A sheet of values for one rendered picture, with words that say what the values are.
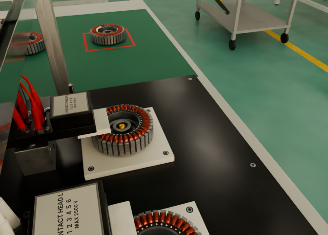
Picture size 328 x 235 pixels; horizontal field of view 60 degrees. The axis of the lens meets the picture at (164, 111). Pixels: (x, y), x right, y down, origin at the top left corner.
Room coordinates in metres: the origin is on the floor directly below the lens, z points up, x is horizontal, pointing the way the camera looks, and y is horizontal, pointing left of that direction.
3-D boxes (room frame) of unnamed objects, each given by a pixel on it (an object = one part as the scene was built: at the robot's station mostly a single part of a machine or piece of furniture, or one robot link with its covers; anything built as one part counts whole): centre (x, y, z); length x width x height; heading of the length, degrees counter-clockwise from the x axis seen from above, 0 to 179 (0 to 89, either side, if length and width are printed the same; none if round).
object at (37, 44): (0.84, 0.43, 0.77); 0.11 x 0.11 x 0.04
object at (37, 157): (0.35, 0.21, 0.80); 0.07 x 0.05 x 0.06; 16
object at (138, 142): (0.39, 0.08, 0.80); 0.11 x 0.11 x 0.04
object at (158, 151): (0.39, 0.08, 0.78); 0.15 x 0.15 x 0.01; 16
